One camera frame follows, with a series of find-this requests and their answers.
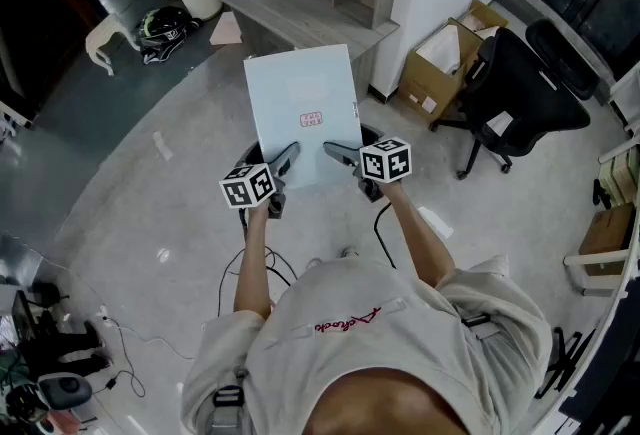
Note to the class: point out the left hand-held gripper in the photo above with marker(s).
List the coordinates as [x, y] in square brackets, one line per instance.
[245, 187]

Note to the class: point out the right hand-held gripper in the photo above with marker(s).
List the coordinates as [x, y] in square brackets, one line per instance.
[386, 160]

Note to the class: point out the pale blue box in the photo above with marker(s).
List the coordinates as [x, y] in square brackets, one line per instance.
[300, 93]

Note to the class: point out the person's right forearm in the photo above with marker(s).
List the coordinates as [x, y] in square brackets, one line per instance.
[417, 233]

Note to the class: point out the person's left forearm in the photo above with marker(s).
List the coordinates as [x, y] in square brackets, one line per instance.
[254, 263]

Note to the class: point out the large open cardboard box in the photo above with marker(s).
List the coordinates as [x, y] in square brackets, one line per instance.
[430, 83]

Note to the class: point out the person's white shoe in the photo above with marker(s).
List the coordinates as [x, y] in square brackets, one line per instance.
[314, 263]
[350, 252]

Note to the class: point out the pink board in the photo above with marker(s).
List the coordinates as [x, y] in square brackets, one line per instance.
[226, 29]

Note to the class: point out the grey wooden table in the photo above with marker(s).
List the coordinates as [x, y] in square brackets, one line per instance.
[280, 8]

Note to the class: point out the black motorcycle helmet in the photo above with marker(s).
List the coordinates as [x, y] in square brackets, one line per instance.
[162, 29]

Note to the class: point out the black office chair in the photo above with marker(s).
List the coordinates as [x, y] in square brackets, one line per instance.
[565, 58]
[520, 98]

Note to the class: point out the small open cardboard box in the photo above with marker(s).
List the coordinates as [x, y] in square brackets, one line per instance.
[482, 20]

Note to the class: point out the person's beige shirt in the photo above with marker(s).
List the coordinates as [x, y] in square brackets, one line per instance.
[370, 323]

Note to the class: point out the cream curved-leg stool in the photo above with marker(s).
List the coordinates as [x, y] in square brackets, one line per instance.
[102, 35]

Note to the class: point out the closed brown cardboard box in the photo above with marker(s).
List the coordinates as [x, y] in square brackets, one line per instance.
[605, 230]

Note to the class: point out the dark wooden cabinet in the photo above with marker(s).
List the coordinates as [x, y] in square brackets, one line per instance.
[35, 23]

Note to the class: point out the black equipment pile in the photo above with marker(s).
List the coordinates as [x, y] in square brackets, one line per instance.
[60, 338]

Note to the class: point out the black folding stand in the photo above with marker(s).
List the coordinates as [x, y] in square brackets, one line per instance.
[565, 363]

